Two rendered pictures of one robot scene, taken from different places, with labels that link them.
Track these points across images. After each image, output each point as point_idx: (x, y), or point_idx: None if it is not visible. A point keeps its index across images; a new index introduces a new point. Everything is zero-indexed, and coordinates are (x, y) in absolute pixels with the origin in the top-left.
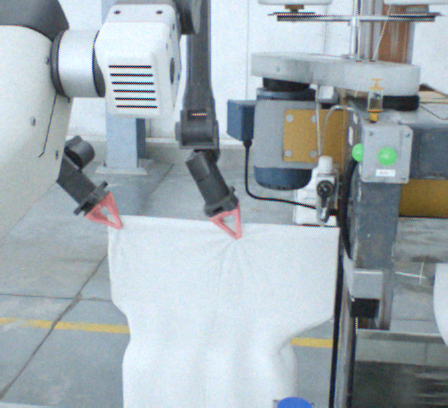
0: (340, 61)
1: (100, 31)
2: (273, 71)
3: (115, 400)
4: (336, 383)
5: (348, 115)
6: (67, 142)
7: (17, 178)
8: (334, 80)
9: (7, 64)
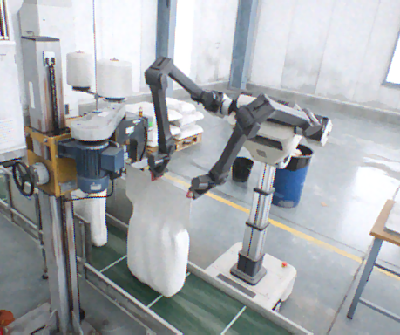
0: (118, 110)
1: (228, 98)
2: (113, 127)
3: None
4: (61, 282)
5: (120, 126)
6: (206, 174)
7: None
8: (121, 117)
9: None
